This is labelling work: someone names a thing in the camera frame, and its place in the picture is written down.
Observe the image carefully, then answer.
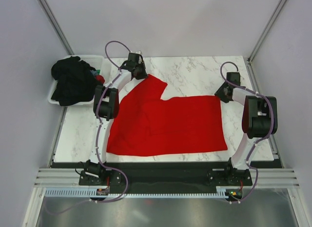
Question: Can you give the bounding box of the white plastic basket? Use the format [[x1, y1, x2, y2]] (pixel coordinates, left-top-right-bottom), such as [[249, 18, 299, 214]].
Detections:
[[47, 55, 106, 107]]

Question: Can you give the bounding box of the red t shirt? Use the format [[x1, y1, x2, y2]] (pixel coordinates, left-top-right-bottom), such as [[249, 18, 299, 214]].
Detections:
[[106, 75, 228, 157]]

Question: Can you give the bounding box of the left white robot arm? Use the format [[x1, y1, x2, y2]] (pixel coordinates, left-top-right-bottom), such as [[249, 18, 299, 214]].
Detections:
[[89, 51, 148, 164]]

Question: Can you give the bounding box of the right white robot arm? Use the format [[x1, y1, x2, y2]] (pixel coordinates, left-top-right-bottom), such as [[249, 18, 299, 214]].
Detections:
[[214, 72, 278, 185]]

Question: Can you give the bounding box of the red cloth in basket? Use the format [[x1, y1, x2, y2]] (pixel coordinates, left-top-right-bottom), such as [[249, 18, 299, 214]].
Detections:
[[96, 75, 105, 84]]

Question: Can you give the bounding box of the black t shirt pile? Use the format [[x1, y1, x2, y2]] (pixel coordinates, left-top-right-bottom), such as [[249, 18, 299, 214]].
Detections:
[[50, 56, 106, 107]]

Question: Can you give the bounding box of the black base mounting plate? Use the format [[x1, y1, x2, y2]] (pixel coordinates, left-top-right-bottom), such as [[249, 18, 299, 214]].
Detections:
[[79, 162, 253, 193]]

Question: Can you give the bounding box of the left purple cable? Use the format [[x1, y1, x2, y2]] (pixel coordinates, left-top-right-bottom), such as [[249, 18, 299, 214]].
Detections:
[[45, 41, 132, 215]]

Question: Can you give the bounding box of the purple cable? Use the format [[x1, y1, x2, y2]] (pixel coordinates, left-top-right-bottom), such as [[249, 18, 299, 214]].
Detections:
[[220, 62, 276, 206], [45, 41, 132, 215]]

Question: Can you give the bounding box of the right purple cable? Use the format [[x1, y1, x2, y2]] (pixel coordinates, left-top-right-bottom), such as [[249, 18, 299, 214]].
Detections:
[[220, 62, 276, 206]]

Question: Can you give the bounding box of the white slotted cable duct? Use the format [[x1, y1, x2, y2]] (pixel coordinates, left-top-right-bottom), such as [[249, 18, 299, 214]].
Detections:
[[44, 187, 242, 199]]

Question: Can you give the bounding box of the left aluminium frame post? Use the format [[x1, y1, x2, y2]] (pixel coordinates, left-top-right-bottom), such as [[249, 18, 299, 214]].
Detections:
[[38, 0, 74, 55]]

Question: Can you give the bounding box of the aluminium frame post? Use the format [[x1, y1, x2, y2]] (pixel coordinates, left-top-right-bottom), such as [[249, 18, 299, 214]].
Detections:
[[246, 0, 288, 65], [38, 0, 74, 55]]

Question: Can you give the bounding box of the right aluminium frame post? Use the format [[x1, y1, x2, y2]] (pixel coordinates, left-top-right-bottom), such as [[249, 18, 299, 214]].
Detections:
[[246, 0, 288, 65]]

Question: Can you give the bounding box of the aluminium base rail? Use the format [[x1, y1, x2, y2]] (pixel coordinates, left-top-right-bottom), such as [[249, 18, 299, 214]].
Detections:
[[35, 168, 299, 188]]

